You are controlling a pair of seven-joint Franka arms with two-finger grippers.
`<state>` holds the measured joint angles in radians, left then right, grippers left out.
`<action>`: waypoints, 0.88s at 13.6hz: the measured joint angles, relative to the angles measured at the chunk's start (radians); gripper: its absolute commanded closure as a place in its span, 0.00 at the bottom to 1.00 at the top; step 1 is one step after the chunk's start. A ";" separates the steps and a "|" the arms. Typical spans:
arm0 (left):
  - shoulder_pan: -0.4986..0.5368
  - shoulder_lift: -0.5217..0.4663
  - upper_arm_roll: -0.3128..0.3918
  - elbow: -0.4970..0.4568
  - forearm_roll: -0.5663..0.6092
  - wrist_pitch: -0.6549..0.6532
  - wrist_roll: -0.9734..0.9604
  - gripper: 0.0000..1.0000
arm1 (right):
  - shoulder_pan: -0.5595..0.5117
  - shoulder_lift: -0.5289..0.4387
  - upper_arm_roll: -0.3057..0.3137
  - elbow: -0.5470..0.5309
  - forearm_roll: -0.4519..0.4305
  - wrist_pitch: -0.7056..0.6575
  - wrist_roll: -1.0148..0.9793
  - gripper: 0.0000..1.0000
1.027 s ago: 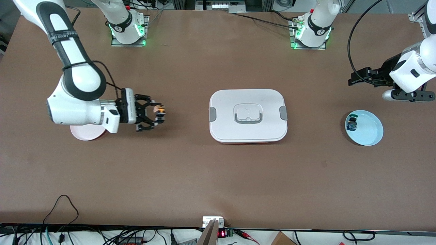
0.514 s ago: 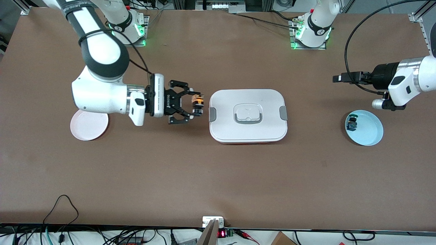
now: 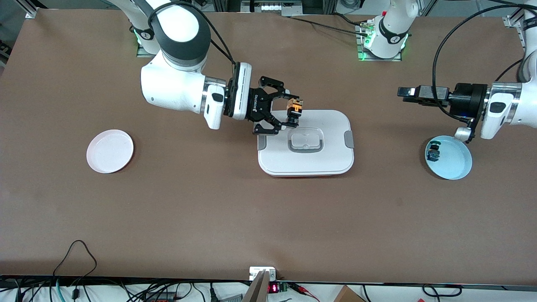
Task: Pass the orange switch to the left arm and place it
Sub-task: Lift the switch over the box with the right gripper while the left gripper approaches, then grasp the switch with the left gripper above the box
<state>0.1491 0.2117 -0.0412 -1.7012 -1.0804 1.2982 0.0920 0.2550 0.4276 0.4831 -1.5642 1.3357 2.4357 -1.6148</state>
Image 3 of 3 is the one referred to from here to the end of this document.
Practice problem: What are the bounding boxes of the orange push button switch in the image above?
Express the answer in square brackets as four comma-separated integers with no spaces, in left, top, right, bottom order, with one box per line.
[285,98,305,128]

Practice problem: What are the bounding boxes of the white lidded plastic box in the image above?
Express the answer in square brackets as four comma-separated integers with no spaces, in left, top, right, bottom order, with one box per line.
[257,110,355,177]

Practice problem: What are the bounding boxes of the light blue round plate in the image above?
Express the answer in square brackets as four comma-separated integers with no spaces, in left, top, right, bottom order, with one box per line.
[425,135,473,180]

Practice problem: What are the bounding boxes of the small white device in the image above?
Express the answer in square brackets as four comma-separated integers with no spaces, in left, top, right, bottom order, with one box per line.
[249,267,277,281]

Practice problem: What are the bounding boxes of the pink round plate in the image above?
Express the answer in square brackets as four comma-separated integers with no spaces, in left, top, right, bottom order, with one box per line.
[86,129,135,174]

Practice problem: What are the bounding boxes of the grey metal bar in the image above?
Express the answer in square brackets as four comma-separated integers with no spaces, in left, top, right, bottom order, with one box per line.
[242,270,270,302]

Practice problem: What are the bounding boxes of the brown cardboard piece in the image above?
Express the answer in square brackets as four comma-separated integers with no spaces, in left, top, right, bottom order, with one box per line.
[334,285,366,302]

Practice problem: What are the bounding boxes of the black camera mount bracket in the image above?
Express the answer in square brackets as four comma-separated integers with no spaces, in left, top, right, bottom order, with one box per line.
[464,115,483,141]

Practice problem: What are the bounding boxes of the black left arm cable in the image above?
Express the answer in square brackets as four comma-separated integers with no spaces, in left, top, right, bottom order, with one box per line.
[432,3,537,123]

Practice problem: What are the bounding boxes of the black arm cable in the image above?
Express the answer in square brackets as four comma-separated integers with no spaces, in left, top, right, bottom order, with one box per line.
[432,3,537,123]
[148,0,237,68]

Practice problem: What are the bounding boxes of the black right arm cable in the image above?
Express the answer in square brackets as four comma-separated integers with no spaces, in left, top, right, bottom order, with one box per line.
[148,0,237,68]

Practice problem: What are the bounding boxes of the black cable on table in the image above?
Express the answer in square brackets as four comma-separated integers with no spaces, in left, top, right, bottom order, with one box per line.
[281,13,372,35]

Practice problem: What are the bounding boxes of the aluminium frame rail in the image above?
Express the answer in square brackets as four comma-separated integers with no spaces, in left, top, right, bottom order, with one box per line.
[212,0,336,15]

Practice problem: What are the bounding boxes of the red and black wire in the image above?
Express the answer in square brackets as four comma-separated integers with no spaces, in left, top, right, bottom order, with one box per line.
[289,283,320,302]

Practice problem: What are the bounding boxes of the black coiled cable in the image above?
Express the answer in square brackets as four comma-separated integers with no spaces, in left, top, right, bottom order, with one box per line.
[422,284,463,297]

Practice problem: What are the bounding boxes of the thin black looped cable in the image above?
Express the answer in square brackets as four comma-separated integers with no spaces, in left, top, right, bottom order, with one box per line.
[52,240,98,279]

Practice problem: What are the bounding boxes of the aluminium profile post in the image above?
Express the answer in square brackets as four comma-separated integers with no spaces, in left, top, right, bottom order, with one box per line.
[17,0,39,19]

